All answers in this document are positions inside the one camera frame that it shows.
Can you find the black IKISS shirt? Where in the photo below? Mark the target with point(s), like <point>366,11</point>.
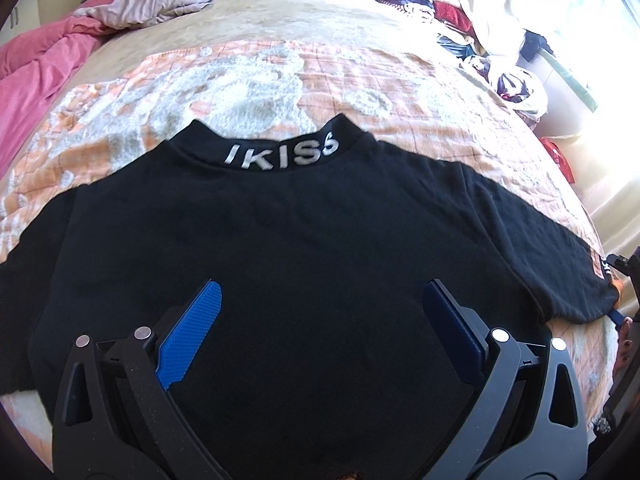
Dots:
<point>321,361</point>

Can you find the pink duvet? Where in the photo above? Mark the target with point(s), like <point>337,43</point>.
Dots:
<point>35,66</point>

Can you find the white curtain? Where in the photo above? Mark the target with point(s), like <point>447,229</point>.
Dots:
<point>597,42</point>

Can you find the mauve crumpled garment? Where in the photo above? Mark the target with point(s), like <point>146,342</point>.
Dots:
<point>126,14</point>

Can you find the beige bed sheet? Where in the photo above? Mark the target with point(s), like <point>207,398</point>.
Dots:
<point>300,15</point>

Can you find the plastic bag of clothes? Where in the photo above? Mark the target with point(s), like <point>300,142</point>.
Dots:
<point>520,89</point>

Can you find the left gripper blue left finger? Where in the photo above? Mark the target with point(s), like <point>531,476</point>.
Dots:
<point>179,347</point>

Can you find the red plastic bag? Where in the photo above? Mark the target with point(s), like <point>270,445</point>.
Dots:
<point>559,159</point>

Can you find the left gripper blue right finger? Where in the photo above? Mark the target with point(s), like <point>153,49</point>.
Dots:
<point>455,328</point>

